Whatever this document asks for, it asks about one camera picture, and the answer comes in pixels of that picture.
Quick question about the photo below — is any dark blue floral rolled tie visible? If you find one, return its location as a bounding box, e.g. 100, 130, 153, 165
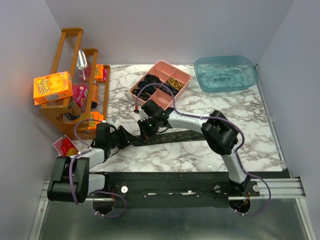
159, 83, 179, 96

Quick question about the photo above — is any orange bottle on rack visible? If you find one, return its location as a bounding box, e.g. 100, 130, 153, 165
91, 83, 99, 109

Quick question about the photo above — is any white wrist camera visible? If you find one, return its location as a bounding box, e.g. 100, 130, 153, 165
110, 116, 117, 124
139, 108, 150, 122

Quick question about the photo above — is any pink product box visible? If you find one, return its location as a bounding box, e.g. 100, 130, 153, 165
72, 84, 89, 109

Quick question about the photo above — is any small orange box lower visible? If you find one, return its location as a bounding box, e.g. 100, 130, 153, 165
87, 111, 104, 133

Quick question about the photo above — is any black gold rolled tie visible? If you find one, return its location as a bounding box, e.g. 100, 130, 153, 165
132, 88, 150, 101

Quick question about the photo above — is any yellow rolled tie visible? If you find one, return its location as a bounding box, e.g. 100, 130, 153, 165
168, 78, 183, 91

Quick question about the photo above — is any orange Scrub Daddy box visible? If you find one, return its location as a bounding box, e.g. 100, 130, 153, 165
33, 71, 73, 106

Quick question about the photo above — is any small orange box upper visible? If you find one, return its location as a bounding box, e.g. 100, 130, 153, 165
94, 64, 107, 83

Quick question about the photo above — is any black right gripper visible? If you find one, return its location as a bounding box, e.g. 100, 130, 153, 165
137, 117, 159, 143

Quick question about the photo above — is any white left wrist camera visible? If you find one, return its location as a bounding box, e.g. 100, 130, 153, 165
110, 116, 117, 124

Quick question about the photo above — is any wooden wire rack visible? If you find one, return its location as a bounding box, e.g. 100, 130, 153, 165
39, 27, 111, 141

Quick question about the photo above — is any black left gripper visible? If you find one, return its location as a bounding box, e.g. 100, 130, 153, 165
107, 124, 139, 149

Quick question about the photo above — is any metal scoop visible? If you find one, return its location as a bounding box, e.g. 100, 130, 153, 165
76, 49, 88, 81

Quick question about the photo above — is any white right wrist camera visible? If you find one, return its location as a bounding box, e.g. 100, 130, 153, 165
139, 108, 150, 122

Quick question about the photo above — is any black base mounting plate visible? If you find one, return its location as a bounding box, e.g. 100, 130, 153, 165
84, 171, 293, 209

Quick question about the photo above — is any pink bin with fruit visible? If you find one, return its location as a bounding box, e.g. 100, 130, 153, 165
52, 135, 79, 157

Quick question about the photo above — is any dark floral patterned necktie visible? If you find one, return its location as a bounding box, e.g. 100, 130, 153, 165
133, 130, 205, 147

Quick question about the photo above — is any small orange box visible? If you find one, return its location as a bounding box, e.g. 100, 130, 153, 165
94, 64, 107, 83
87, 111, 104, 133

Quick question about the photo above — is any teal rolled tie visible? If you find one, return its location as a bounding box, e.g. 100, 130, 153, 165
137, 80, 155, 93

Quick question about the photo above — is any translucent blue plastic tub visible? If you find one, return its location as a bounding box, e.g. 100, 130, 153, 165
194, 55, 259, 93

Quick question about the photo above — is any pink divided organizer tray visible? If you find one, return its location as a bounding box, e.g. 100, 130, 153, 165
129, 60, 192, 110

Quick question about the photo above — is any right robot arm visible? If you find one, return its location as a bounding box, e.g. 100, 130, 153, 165
134, 100, 250, 196

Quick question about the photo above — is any dark tin can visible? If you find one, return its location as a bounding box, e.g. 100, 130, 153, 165
64, 99, 82, 121

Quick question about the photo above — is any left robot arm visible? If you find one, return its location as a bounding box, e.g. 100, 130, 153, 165
47, 122, 137, 204

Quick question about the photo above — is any aluminium rail frame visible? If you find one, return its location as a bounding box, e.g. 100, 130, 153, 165
30, 171, 317, 240

